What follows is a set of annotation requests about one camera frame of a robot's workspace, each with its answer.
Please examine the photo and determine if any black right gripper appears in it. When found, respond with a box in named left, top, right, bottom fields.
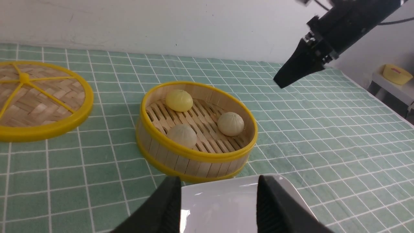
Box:
left=273, top=0, right=405, bottom=88

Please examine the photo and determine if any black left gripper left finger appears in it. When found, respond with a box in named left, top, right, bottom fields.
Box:
left=111, top=176, right=181, bottom=233

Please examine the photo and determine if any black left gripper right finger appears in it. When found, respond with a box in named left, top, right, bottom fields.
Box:
left=257, top=175, right=332, bottom=233

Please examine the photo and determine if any white steamed bun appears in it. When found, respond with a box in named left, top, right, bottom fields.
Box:
left=217, top=112, right=245, bottom=137
left=167, top=124, right=198, bottom=149

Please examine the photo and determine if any yellow steamed bun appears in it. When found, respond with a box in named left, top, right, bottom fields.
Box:
left=165, top=89, right=193, bottom=112

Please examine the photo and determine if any white square plate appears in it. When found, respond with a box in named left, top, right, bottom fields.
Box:
left=180, top=174, right=317, bottom=233

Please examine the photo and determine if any yellow bamboo steamer basket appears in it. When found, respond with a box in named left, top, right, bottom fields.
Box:
left=136, top=81, right=258, bottom=183

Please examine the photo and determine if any yellow bowl on shelf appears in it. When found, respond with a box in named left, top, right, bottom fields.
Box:
left=382, top=64, right=413, bottom=86

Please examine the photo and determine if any green checkered tablecloth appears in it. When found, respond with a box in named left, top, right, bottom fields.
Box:
left=0, top=44, right=414, bottom=233

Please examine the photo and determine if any white side shelf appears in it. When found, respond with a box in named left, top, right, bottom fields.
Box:
left=368, top=71, right=414, bottom=125

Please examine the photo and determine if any yellow bamboo steamer lid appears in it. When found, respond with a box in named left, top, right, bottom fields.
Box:
left=0, top=61, right=94, bottom=142

